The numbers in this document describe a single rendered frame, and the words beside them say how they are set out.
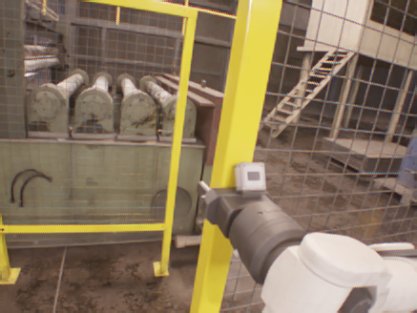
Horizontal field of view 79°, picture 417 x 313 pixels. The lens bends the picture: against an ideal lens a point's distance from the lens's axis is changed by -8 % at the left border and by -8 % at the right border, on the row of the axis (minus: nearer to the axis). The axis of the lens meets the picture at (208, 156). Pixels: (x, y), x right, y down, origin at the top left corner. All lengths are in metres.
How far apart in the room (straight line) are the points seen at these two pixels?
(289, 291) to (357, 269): 0.07
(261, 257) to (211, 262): 0.22
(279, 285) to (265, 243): 0.05
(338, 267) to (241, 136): 0.24
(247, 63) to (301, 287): 0.30
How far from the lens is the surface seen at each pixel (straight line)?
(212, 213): 0.42
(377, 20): 9.42
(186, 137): 2.31
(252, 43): 0.42
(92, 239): 2.57
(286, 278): 0.31
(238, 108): 0.42
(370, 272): 0.32
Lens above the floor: 1.54
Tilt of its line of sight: 18 degrees down
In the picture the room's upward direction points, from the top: 9 degrees clockwise
